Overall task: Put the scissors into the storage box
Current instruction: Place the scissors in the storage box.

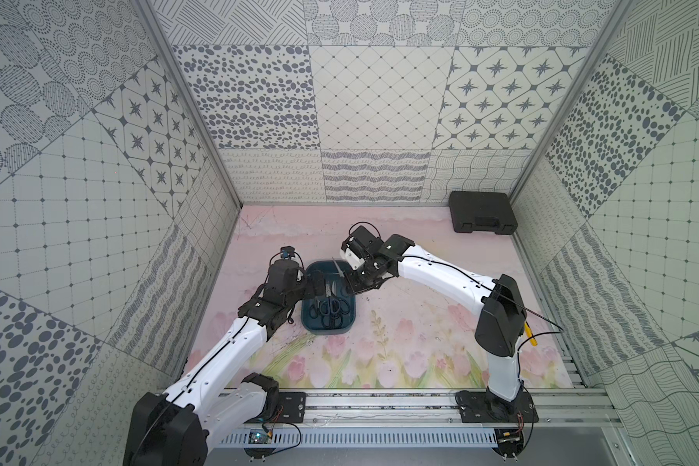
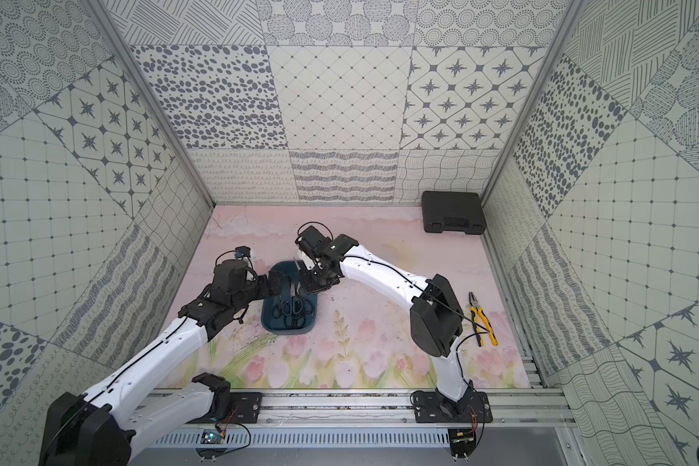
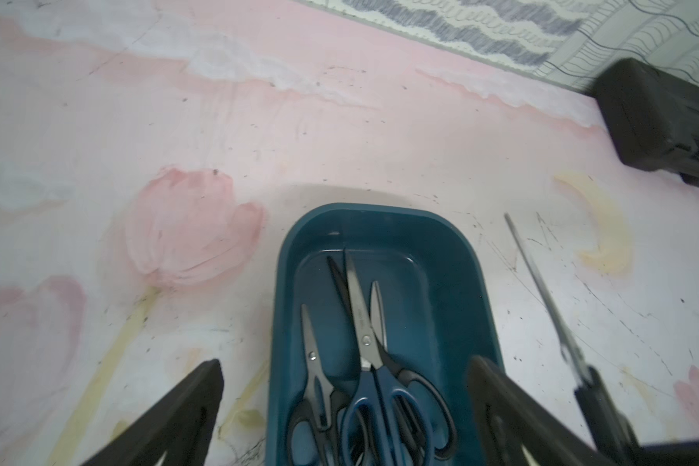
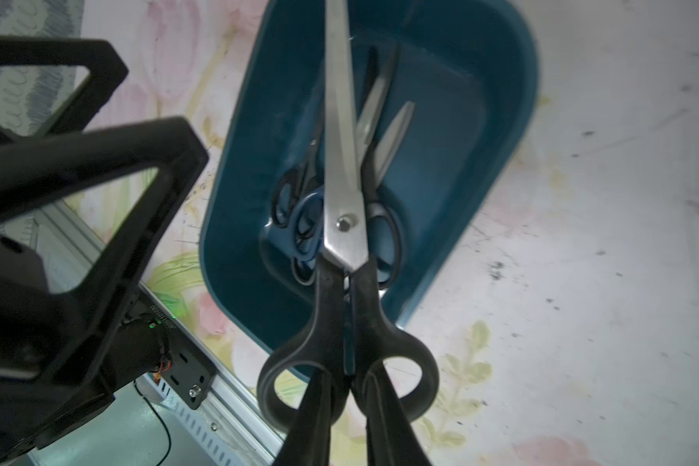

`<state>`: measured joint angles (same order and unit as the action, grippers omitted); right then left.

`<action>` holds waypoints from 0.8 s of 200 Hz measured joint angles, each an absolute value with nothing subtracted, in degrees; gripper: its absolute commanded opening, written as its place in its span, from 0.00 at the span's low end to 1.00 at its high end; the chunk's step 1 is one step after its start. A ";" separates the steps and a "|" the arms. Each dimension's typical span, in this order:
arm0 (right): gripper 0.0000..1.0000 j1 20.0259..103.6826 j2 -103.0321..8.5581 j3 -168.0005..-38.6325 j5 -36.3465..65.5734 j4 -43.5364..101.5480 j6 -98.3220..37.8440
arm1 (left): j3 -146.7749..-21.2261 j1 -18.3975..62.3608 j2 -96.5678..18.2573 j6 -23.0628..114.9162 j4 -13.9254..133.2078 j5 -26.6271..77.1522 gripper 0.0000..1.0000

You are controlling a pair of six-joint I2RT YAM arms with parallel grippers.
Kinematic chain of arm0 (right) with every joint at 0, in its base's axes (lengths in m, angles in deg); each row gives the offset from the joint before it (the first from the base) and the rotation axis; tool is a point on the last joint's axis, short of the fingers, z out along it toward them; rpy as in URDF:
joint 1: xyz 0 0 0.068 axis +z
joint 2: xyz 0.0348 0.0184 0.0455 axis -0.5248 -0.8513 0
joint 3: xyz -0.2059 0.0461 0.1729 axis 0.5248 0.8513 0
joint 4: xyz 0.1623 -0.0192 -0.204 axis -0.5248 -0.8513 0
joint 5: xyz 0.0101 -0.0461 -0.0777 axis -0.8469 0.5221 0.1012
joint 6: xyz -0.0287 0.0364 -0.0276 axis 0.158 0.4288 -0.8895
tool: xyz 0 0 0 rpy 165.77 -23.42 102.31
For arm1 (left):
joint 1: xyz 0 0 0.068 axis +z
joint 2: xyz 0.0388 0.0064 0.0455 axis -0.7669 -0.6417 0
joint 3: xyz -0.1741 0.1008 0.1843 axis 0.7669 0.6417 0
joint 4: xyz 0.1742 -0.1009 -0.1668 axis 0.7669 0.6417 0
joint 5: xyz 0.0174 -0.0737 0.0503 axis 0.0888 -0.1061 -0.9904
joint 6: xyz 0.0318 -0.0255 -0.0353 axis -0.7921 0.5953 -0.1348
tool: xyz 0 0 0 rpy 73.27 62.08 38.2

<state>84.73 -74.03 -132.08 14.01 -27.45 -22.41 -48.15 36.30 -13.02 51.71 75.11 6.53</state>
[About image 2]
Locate teal plastic storage box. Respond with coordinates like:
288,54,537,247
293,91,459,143
261,261,318,335

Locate black scissors silver blades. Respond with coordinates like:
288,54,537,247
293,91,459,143
270,297,291,329

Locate large all-black scissors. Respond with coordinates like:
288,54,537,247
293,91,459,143
285,296,315,329

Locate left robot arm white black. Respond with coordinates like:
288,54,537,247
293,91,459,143
39,247,282,465

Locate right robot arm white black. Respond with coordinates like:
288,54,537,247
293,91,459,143
295,221,476,408

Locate black plastic tool case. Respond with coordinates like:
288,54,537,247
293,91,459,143
421,191,487,235

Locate left green circuit board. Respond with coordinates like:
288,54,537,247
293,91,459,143
195,430,227,460

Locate yellow black pliers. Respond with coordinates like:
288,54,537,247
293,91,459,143
468,291,498,348

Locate right black controller board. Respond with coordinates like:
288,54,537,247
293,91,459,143
448,429,479,461

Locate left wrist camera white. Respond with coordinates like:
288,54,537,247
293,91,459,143
233,246,254,268

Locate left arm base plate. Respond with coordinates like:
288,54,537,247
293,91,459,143
188,391,263,424

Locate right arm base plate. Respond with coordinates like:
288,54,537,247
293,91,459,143
410,388,493,424

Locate white perforated cable duct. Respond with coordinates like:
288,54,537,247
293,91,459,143
151,427,449,449

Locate aluminium rail frame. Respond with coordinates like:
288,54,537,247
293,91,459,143
95,372,578,431

